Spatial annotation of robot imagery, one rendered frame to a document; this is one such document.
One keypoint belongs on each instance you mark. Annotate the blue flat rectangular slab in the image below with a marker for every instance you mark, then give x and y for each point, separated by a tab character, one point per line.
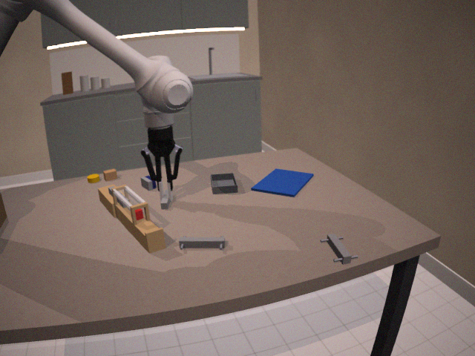
283	182

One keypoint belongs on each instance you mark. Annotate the red cube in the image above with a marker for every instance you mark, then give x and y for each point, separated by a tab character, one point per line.
139	214

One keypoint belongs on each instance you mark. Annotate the yellow short cylinder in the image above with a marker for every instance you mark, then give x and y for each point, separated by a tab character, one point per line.
93	178

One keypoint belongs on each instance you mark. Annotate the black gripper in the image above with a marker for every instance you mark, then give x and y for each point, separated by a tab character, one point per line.
161	144

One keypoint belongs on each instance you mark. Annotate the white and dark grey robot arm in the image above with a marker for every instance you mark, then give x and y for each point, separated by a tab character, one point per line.
159	84

